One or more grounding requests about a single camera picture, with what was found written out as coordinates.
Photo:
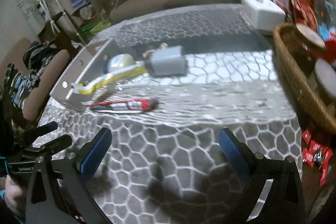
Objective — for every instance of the patterned grey blanket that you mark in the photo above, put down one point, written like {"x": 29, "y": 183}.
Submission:
{"x": 165, "y": 165}

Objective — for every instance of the grey cardboard tray box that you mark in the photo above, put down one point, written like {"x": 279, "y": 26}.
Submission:
{"x": 87, "y": 65}

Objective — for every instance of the grey cylindrical motor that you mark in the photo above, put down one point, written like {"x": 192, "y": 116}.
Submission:
{"x": 168, "y": 62}

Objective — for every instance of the person's left hand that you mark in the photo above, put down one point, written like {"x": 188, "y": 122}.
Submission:
{"x": 15, "y": 197}

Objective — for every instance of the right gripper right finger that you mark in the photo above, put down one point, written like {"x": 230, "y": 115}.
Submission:
{"x": 239, "y": 156}

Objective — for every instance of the brown armchair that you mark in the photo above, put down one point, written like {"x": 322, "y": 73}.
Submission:
{"x": 38, "y": 68}

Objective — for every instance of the red lightstick packet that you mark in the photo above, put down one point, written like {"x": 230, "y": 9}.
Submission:
{"x": 124, "y": 107}

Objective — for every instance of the yellow white foil packet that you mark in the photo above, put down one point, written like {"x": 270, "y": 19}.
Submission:
{"x": 109, "y": 78}

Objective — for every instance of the white plastic container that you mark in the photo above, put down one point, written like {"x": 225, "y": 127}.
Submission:
{"x": 263, "y": 15}

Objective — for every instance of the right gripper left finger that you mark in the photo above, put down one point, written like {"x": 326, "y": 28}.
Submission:
{"x": 93, "y": 152}

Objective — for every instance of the blue-capped cream bottle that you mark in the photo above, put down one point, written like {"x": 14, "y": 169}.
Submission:
{"x": 118, "y": 62}

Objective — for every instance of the wicker basket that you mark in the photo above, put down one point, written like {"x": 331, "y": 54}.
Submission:
{"x": 309, "y": 100}

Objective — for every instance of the red snack packets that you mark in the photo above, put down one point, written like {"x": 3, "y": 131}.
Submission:
{"x": 317, "y": 152}

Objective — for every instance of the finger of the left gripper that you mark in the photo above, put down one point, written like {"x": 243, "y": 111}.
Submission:
{"x": 56, "y": 145}
{"x": 32, "y": 135}

